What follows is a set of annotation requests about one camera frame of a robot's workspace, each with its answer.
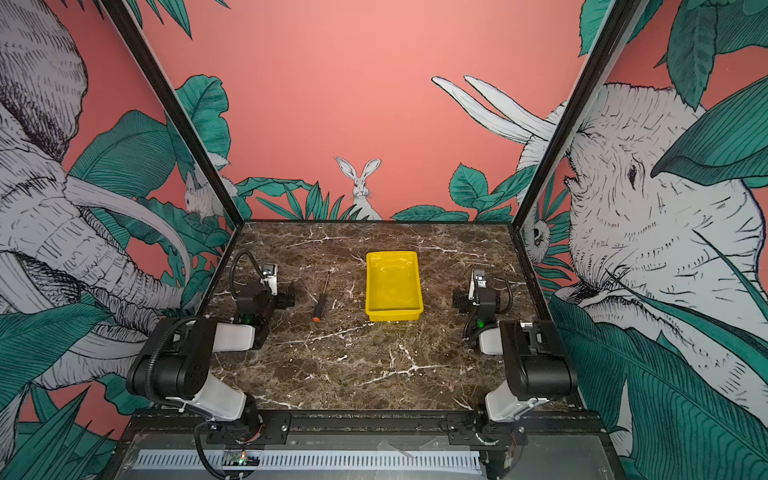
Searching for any orange black screwdriver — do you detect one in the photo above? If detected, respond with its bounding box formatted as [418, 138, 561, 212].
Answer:
[312, 270, 332, 322]

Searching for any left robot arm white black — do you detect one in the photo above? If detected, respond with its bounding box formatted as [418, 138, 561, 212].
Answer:
[126, 283, 296, 443]

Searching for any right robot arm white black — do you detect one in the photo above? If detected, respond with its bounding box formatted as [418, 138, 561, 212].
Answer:
[452, 286, 577, 423]

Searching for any yellow plastic bin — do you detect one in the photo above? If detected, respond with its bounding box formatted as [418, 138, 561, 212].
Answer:
[365, 251, 424, 322]

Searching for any small green circuit board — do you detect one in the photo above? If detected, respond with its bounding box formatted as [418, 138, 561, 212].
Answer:
[221, 451, 261, 468]

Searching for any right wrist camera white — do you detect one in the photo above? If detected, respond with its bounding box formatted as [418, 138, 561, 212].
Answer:
[468, 269, 487, 302]

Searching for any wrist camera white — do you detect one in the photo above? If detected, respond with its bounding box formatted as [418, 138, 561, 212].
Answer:
[261, 264, 278, 296]
[468, 269, 487, 302]

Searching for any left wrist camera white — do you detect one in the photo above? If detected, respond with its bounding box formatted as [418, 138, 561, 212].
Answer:
[261, 264, 278, 296]

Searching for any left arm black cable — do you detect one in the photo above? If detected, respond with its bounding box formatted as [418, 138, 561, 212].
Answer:
[230, 249, 266, 296]

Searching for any black mounting rail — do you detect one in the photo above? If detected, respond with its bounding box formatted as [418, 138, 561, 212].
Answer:
[128, 409, 607, 448]

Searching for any white slotted cable duct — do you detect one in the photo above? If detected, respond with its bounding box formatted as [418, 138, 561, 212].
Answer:
[130, 449, 483, 473]

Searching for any left black frame post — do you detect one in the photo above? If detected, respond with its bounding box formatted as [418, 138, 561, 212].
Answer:
[101, 0, 245, 228]

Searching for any black frame post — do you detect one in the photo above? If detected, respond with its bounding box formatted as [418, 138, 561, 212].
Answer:
[512, 1, 647, 233]
[101, 0, 245, 228]

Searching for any right black frame post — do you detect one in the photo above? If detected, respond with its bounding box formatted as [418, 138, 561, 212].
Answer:
[512, 1, 647, 233]

